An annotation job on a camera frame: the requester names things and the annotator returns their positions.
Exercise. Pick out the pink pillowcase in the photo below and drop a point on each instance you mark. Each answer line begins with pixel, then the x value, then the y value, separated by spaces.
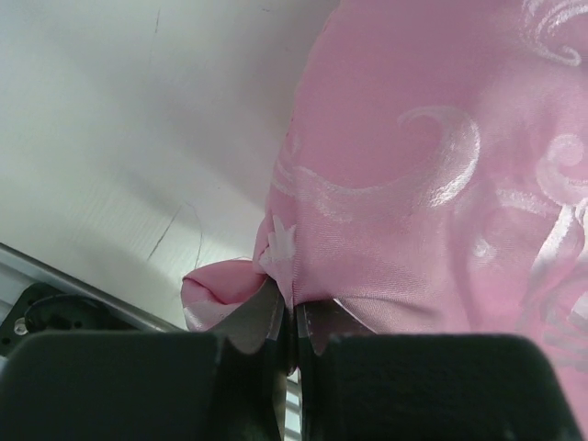
pixel 433 178

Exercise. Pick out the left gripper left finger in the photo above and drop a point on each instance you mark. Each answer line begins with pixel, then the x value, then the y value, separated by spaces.
pixel 228 383

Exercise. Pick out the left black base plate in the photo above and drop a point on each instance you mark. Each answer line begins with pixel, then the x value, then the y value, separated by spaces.
pixel 42 308

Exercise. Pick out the aluminium mounting rail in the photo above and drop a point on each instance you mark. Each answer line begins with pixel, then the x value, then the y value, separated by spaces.
pixel 19 271

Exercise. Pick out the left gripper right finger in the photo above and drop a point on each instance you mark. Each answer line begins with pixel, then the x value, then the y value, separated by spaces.
pixel 359 385

